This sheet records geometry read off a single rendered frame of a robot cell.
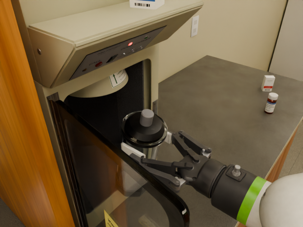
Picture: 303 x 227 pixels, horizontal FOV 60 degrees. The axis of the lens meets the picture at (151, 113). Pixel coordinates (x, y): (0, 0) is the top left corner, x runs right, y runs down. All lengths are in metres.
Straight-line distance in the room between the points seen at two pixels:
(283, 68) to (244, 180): 3.15
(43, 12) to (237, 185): 0.43
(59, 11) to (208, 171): 0.39
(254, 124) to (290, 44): 2.38
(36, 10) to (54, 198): 0.30
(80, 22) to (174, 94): 0.97
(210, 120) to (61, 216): 0.82
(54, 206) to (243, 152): 0.75
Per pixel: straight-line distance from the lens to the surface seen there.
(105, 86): 0.61
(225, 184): 0.51
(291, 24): 3.47
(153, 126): 0.59
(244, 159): 1.03
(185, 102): 1.29
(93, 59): 0.43
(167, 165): 0.56
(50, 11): 0.46
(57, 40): 0.38
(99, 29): 0.40
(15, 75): 0.35
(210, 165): 0.54
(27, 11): 0.45
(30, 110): 0.38
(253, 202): 0.50
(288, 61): 3.58
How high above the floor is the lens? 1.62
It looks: 35 degrees down
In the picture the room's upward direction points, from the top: straight up
